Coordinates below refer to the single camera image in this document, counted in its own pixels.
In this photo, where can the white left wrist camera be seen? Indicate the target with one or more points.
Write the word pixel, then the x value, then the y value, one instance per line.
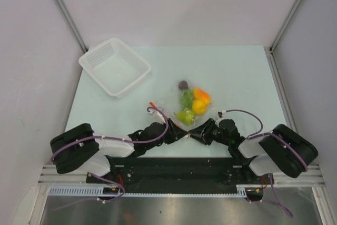
pixel 156 115

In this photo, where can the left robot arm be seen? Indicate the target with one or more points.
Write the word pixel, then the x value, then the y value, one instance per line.
pixel 80 149

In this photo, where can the dark purple fake fruit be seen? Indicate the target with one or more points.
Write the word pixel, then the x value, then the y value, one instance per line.
pixel 183 85

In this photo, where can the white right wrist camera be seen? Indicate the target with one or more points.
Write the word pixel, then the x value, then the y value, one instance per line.
pixel 221 115

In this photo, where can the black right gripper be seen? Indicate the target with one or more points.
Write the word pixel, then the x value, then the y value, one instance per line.
pixel 201 133

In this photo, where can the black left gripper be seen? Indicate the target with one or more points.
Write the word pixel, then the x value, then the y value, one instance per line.
pixel 174 132

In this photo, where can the orange fake peach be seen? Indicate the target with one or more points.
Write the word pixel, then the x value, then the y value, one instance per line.
pixel 200 94

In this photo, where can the left aluminium corner post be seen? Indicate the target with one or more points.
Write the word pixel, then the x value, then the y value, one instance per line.
pixel 70 24

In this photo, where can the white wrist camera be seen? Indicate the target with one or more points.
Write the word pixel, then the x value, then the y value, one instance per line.
pixel 221 115
pixel 156 115

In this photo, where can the right aluminium corner post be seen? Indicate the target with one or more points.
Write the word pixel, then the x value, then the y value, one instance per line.
pixel 285 25

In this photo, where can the clear zip top bag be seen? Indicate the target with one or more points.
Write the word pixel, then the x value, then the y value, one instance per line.
pixel 169 104

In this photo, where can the aluminium corner post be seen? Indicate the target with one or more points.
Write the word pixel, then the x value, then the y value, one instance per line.
pixel 285 25
pixel 70 24

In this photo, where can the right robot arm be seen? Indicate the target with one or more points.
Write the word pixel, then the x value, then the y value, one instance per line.
pixel 280 150

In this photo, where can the white plastic basket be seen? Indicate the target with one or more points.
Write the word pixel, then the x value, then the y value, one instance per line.
pixel 115 67

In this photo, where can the light green fake pear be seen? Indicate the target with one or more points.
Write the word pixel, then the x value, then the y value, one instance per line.
pixel 186 116

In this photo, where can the white slotted cable duct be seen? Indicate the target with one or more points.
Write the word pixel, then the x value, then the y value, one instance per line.
pixel 100 191

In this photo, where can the yellow fake lemon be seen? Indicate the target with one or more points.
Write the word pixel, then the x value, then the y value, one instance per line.
pixel 199 107

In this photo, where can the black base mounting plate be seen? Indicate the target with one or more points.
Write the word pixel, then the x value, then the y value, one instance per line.
pixel 180 175

